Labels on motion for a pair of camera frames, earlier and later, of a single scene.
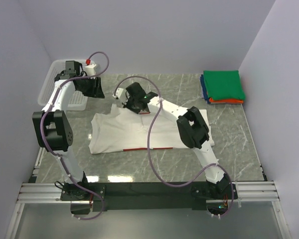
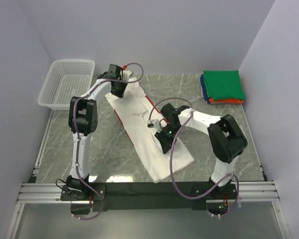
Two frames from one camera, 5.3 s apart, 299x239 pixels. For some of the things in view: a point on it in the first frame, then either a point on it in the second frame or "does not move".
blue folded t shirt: [204, 89] does not move
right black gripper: [126, 105] -> [166, 142]
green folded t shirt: [224, 85] does not move
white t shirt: [117, 130] -> [134, 110]
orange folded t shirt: [225, 101] does not move
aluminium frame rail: [34, 192] does not move
